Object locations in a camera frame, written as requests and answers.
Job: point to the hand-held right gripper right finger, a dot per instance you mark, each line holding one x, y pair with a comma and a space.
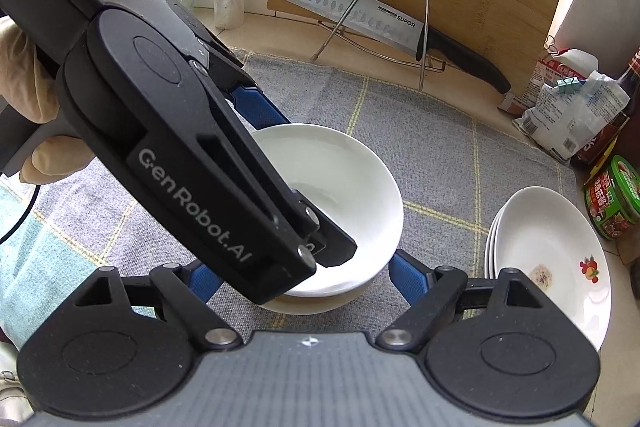
412, 277

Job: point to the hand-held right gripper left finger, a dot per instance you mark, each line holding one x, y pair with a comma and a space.
200, 287

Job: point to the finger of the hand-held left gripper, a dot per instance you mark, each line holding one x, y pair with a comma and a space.
257, 107
215, 207

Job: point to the white flower bowl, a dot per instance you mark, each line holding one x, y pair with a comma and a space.
320, 304
350, 177

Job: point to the stained white flower plate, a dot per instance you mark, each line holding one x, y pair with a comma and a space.
540, 237

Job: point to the person's left hand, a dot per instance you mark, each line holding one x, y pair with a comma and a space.
30, 77

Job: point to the checked grey teal towel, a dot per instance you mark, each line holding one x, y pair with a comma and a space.
440, 167

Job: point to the green-lidded sauce jar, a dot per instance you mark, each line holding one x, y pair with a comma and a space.
615, 197

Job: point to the white plastic bag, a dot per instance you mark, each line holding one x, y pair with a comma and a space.
575, 122

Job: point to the red white packet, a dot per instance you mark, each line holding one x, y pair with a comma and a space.
542, 77

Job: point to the blue binder clip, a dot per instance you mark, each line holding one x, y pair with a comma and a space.
568, 85

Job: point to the dark sauce bottle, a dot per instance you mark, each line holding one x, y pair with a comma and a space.
615, 117

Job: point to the black binder clip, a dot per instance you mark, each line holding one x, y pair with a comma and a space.
551, 45

